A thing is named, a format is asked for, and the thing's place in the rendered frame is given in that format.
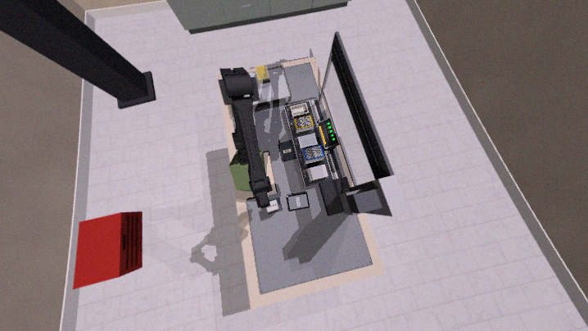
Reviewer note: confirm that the white ready button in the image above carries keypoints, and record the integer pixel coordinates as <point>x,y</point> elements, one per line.
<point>275,205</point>

